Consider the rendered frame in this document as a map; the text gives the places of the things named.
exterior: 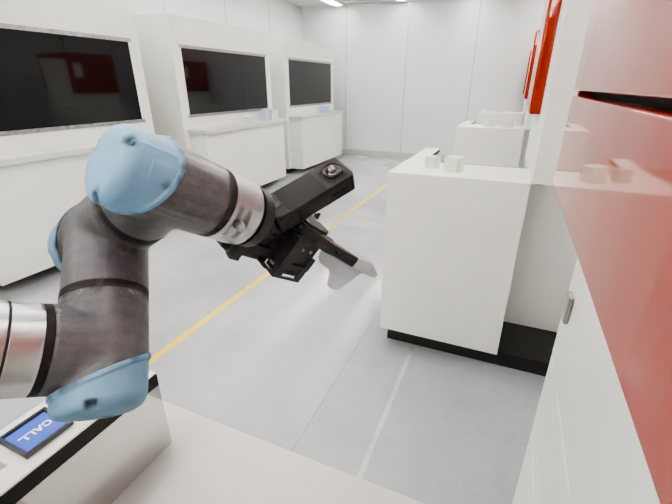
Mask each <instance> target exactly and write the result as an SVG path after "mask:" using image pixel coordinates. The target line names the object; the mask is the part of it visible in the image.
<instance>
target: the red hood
mask: <svg viewBox="0 0 672 504"><path fill-rule="evenodd" d="M574 90H576V91H577V94H576V96H573V97H572V100H571V105H570V109H569V114H568V118H567V123H566V127H565V132H564V136H563V141H562V145H561V150H560V154H559V159H558V163H557V168H556V172H555V177H554V181H553V185H554V188H555V191H556V194H557V197H558V200H559V203H560V206H561V209H562V212H563V215H564V218H565V221H566V224H567V227H568V230H569V233H570V236H571V239H572V242H573V245H574V248H575V251H576V254H577V257H578V260H579V263H580V266H581V269H582V272H583V275H584V278H585V281H586V284H587V287H588V290H589V293H590V296H591V299H592V302H593V305H594V308H595V310H596V313H597V316H598V319H599V322H600V325H601V328H602V331H603V334H604V337H605V340H606V343H607V346H608V349H609V352H610V355H611V358H612V361H613V364H614V367H615V370H616V373H617V376H618V379H619V382H620V385H621V388H622V391H623V394H624V397H625V400H626V403H627V406H628V409H629V412H630V415H631V418H632V421H633V424H634V427H635V430H636V433H637V436H638V439H639V442H640V445H641V448H642V451H643V454H644V457H645V460H646V463H647V466H648V469H649V472H650V475H651V478H652V481H653V484H654V487H655V490H656V493H657V496H658V499H659V502H660V504H672V0H594V1H593V6H592V10H591V15H590V19H589V24H588V28H587V33H586V37H585V42H584V46H583V51H582V55H581V60H580V64H579V69H578V73H577V78H576V82H575V87H574Z"/></svg>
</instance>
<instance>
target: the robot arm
mask: <svg viewBox="0 0 672 504"><path fill-rule="evenodd" d="M84 184H85V190H86V193H87V196H86V197H85V198H84V199H82V200H81V201H80V202H79V203H78V204H76V205H74V206H73V207H71V208H70V209H69V210H67V211H66V212H65V213H64V214H63V215H62V217H61V218H60V219H59V221H58V223H57V225H56V226H55V227H54V228H53V229H52V231H51V232H50V234H49V237H48V241H47V249H48V253H49V254H50V256H51V258H52V260H53V263H54V265H55V266H56V267H57V268H58V269H59V270H60V271H61V278H60V288H59V294H58V303H57V304H54V303H51V304H44V303H38V302H24V301H11V300H0V400H1V399H15V398H31V397H46V399H45V403H46V404H47V405H48V409H47V414H48V416H49V418H50V419H51V420H53V421H57V422H72V421H75V422H80V421H89V420H96V419H102V418H108V417H113V416H117V415H121V414H124V413H127V412H130V411H133V410H135V409H136V408H138V407H139V406H141V405H142V404H143V403H144V401H145V400H146V397H147V394H148V377H149V360H150V359H151V353H149V248H150V247H151V246H153V245H154V244H155V243H157V242H158V241H160V240H161V239H162V238H164V237H165V236H166V235H167V234H168V233H169V232H171V231H172V230H174V229H178V230H182V231H185V232H188V233H192V234H195V235H199V236H203V237H207V238H210V239H214V240H216V241H217V243H218V244H219V245H220V246H221V247H222V248H223V249H224V250H225V253H226V255H227V257H228V258H229V259H232V260H236V261H238V260H239V259H240V258H241V256H245V257H249V258H253V259H256V260H258V262H259V263H260V264H261V266H262V267H263V268H265V269H266V270H267V271H268V272H269V274H270V275H271V276H272V277H276V278H280V279H284V280H288V281H292V282H297V283H299V281H300V280H301V279H302V277H303V276H304V275H305V273H306V272H308V270H309V269H310V268H311V266H312V265H313V264H314V262H315V261H316V260H315V259H314V258H313V256H314V255H315V254H316V253H317V251H318V250H319V249H320V250H322V251H321V252H320V253H319V261H320V263H321V264H322V265H324V266H325V267H326V268H328V269H329V276H328V281H327V285H328V286H329V287H330V288H331V289H333V290H339V289H341V288H342V287H344V286H345V285H346V284H347V283H349V282H350V281H351V280H352V279H354V278H355V277H356V276H358V275H359V274H361V273H364V274H366V275H368V276H371V277H374V278H375V277H376V276H377V272H376V270H375V267H374V265H373V263H372V262H371V261H369V260H367V259H365V258H364V257H363V256H361V255H360V254H358V253H356V252H355V251H353V250H351V249H350V248H349V247H347V246H346V245H345V244H344V243H342V242H341V241H339V240H337V239H332V238H330V237H329V236H327V234H328V233H329V231H328V230H327V229H326V228H325V227H324V226H323V225H322V224H321V223H320V222H319V221H318V219H319V217H320V215H321V213H320V212H319V210H321V209H323V208H324V207H326V206H328V205H329V204H331V203H333V202H334V201H336V200H337V199H339V198H341V197H342V196H344V195H346V194H347V193H349V192H351V191H352V190H354V189H355V182H354V175H353V172H352V171H351V170H350V169H349V168H348V167H346V166H345V165H344V164H343V163H342V162H340V161H339V160H338V159H336V158H332V159H330V160H328V161H327V162H325V163H323V164H321V165H320V166H318V167H316V168H314V169H313V170H311V171H309V172H307V173H306V174H304V175H302V176H300V177H299V178H297V179H295V180H293V181H292V182H290V183H288V184H286V185H285V186H283V187H281V188H279V189H278V190H276V191H274V192H272V193H271V194H270V193H269V192H268V191H267V190H265V189H263V188H261V187H259V185H257V184H256V183H255V182H253V181H251V180H249V179H247V178H245V177H243V176H241V175H239V174H237V173H235V172H233V171H231V170H228V169H226V168H224V167H222V166H220V165H218V164H216V163H214V162H212V161H210V160H208V159H206V158H204V157H202V156H200V155H198V154H196V153H194V152H192V151H190V150H188V149H186V148H184V147H182V146H180V145H179V144H178V143H177V142H175V141H174V140H172V139H170V138H168V137H165V136H160V135H156V134H154V133H151V132H149V131H147V130H145V129H142V128H140V127H138V126H135V125H132V124H126V123H123V124H117V125H115V126H113V127H111V128H109V129H108V130H107V131H105V132H104V133H103V134H102V136H101V137H100V138H99V139H98V143H97V146H96V147H95V149H93V150H92V152H91V154H90V156H89V159H88V162H87V165H86V170H85V177H84ZM267 258H268V260H267ZM266 260H267V262H266V263H265V261H266ZM266 264H267V265H268V266H269V267H268V266H267V265H266ZM282 274H287V275H291V276H295V277H294V278H291V277H287V276H283V275H282Z"/></svg>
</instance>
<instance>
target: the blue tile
mask: <svg viewBox="0 0 672 504"><path fill-rule="evenodd" d="M64 424H66V422H57V421H53V420H51V419H50V418H49V416H48V414H47V413H45V412H43V413H41V414H40V415H38V416H37V417H36V418H34V419H33V420H31V421H30V422H28V423H27V424H25V425H24V426H22V427H21V428H19V429H18V430H17V431H15V432H14V433H12V434H11V435H9V436H8V437H6V438H5V439H4V440H6V441H7V442H9V443H11V444H13V445H15V446H17V447H18V448H20V449H22V450H24V451H26V452H28V451H29V450H31V449H32V448H33V447H35V446H36V445H37V444H39V443H40V442H41V441H43V440H44V439H45V438H47V437H48V436H49V435H51V434H52V433H53V432H55V431H56V430H57V429H59V428H60V427H61V426H63V425H64Z"/></svg>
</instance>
